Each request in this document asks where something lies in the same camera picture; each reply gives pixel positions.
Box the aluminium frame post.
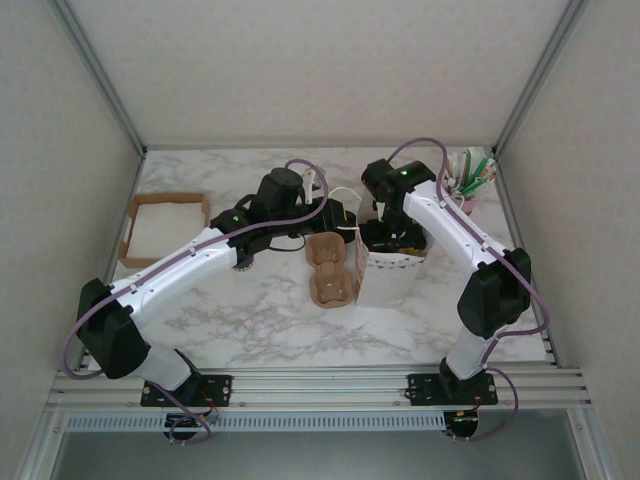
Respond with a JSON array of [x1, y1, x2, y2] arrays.
[[52, 0, 149, 157], [491, 0, 592, 157]]

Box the aluminium mounting rail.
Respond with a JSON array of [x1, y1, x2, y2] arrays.
[[47, 368, 595, 414]]

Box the small electronics board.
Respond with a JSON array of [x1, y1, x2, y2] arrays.
[[166, 412, 209, 431], [443, 409, 482, 440]]

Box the aluminium frame leg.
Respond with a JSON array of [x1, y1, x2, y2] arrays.
[[567, 409, 624, 480], [17, 407, 69, 480]]

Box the aluminium table end rail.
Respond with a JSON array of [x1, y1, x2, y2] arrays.
[[143, 143, 496, 152]]

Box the brown cardboard tray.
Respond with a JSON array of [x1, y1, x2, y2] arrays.
[[118, 192, 212, 270]]

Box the brown pulp cup carrier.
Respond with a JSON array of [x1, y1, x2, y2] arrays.
[[304, 231, 358, 309]]

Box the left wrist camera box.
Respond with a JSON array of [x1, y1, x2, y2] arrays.
[[301, 168, 322, 205]]

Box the grey slotted cable duct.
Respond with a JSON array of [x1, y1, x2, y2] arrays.
[[63, 411, 447, 433]]

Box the white napkin stack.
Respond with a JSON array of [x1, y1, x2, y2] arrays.
[[127, 201, 205, 259]]

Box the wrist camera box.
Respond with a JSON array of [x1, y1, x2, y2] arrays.
[[301, 168, 322, 205], [368, 195, 391, 225]]

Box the patterned paper gift bag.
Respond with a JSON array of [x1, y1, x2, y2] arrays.
[[327, 187, 432, 308]]

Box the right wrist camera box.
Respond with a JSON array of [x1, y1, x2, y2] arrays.
[[368, 195, 391, 225]]

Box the aluminium table side rail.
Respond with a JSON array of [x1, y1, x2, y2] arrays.
[[74, 149, 147, 372], [492, 147, 561, 369]]

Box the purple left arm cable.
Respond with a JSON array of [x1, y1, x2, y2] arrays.
[[60, 158, 332, 445]]

